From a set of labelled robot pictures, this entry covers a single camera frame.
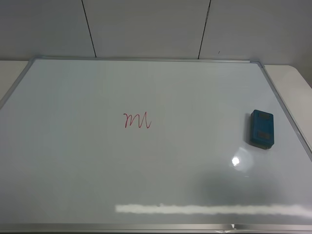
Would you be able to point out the blue board eraser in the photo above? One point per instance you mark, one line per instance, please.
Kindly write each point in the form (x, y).
(259, 129)

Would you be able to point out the white aluminium-framed whiteboard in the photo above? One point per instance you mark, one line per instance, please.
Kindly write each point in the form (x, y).
(68, 164)

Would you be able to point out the red marker scribble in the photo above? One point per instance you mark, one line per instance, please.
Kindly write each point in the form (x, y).
(139, 119)

